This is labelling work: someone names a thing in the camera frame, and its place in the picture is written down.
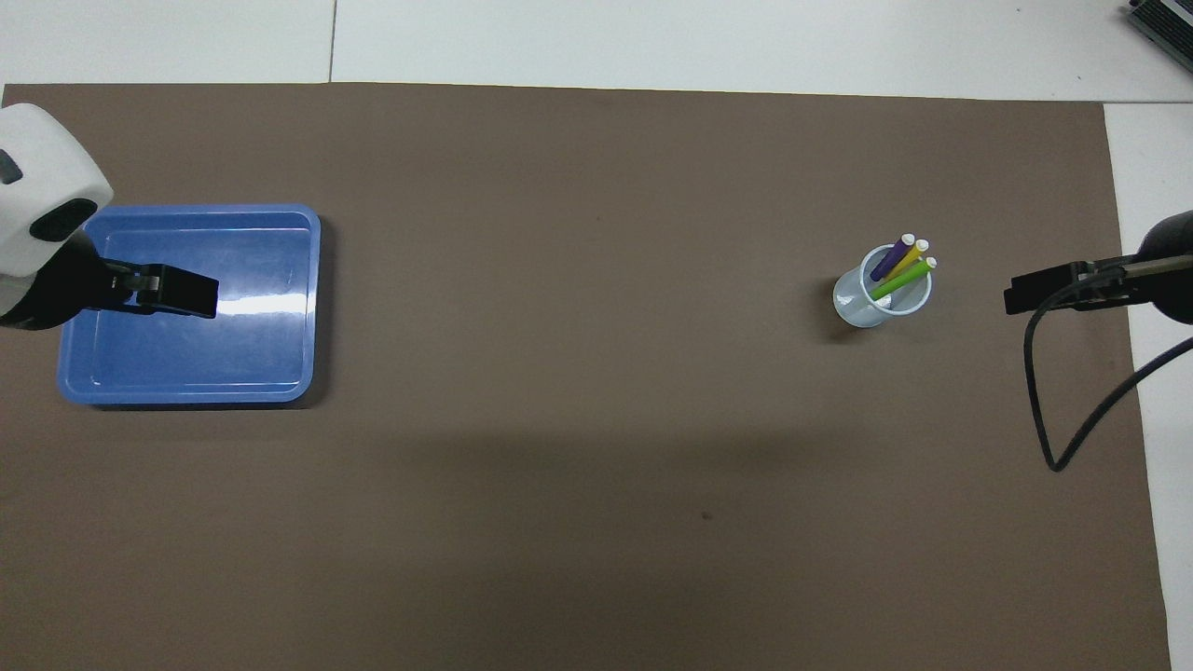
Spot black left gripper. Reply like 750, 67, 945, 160
0, 228, 221, 332

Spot clear plastic cup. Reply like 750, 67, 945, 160
832, 244, 933, 329

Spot yellow pen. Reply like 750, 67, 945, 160
881, 240, 930, 281

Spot brown table mat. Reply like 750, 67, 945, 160
0, 82, 1173, 671

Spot grey ribbed device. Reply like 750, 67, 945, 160
1123, 0, 1193, 62

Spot green pen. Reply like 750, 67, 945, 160
871, 257, 938, 301

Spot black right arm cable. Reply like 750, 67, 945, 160
1023, 256, 1193, 472

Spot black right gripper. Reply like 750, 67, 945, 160
1004, 210, 1193, 325

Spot purple pen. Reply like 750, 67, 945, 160
870, 234, 915, 282

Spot blue plastic tray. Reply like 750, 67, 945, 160
58, 203, 322, 406

